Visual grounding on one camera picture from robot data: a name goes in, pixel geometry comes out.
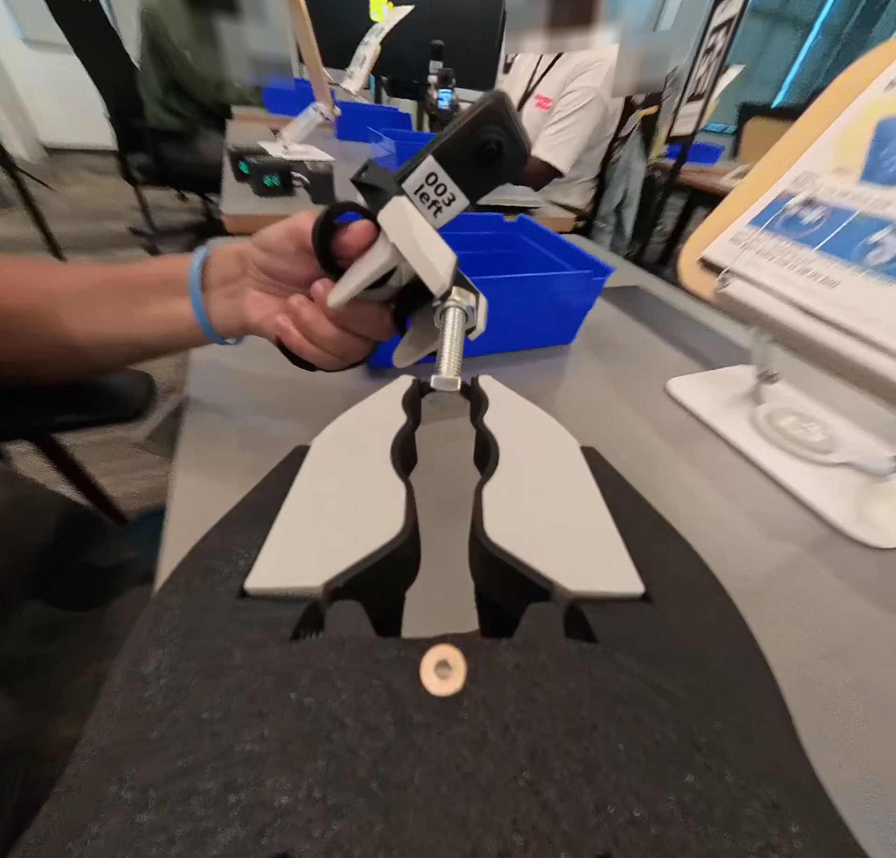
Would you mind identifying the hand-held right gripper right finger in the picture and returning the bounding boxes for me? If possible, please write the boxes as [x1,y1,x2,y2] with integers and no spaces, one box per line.
[468,375,646,640]

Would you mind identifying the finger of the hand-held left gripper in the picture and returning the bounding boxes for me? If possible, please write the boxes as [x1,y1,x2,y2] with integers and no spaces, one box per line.
[391,309,439,370]
[381,195,490,342]

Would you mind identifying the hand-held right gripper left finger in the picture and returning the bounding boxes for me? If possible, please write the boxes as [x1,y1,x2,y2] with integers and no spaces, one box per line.
[242,375,424,638]

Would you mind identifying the thick silver bolt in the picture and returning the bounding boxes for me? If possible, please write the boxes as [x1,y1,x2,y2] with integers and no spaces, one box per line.
[428,303,469,393]

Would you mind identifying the wood-edged grey desk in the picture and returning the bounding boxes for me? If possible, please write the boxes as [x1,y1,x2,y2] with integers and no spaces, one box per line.
[220,105,582,236]

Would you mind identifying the person's left hand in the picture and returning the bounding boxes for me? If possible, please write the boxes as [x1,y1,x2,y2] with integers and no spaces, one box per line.
[202,210,398,372]

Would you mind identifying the black box device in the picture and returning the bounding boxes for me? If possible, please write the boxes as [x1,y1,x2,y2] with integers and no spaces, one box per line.
[297,161,338,205]

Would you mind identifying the black panel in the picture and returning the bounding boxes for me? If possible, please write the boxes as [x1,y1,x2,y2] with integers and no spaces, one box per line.
[276,0,508,99]

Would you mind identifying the blue denim jacket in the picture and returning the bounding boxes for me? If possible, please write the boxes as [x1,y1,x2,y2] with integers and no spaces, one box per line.
[608,98,662,257]

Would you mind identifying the blue wristband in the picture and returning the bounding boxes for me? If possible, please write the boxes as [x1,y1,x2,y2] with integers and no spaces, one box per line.
[188,242,242,346]

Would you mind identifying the brown wooden table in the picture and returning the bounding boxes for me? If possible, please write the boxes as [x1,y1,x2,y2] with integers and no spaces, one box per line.
[654,158,743,197]

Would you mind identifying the tan chair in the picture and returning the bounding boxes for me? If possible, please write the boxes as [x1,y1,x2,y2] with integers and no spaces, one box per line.
[738,116,778,166]

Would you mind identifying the instruction sheet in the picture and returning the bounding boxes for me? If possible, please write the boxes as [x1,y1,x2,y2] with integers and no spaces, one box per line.
[700,67,896,355]

